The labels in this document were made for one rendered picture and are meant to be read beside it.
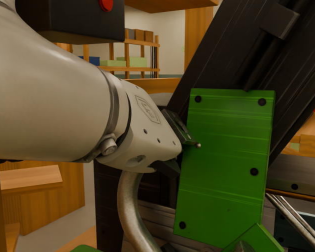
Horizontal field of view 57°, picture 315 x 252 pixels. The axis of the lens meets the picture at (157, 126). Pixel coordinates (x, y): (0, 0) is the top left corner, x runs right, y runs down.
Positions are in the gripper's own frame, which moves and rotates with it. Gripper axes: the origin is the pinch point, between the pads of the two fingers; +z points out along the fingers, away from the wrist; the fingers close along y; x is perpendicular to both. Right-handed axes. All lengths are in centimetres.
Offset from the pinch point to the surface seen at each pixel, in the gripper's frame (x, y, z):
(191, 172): 0.7, -5.5, 2.9
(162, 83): 7, 38, 57
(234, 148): -6.1, -6.5, 2.6
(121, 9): -5.0, 25.1, 3.5
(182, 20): -25, 618, 844
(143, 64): 109, 372, 522
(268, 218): 4, -18, 52
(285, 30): -19.3, 0.0, -1.9
